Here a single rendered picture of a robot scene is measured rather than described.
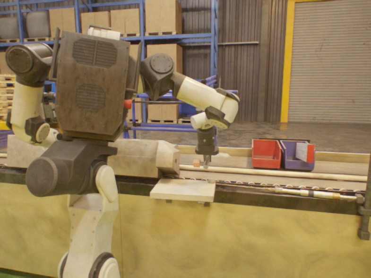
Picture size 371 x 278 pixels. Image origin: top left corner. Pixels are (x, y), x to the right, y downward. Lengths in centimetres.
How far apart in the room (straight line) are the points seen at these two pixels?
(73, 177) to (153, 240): 90
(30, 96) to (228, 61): 1100
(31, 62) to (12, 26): 1352
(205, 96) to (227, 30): 1102
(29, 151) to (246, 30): 1075
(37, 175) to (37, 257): 132
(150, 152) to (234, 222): 57
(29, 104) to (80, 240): 51
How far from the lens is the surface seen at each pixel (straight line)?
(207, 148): 140
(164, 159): 145
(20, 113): 114
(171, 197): 132
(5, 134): 301
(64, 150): 93
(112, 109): 88
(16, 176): 201
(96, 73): 88
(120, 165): 158
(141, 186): 156
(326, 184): 177
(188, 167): 183
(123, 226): 170
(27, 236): 213
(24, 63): 104
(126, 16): 1160
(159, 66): 100
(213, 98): 102
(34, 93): 111
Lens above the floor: 128
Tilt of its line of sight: 10 degrees down
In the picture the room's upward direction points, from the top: straight up
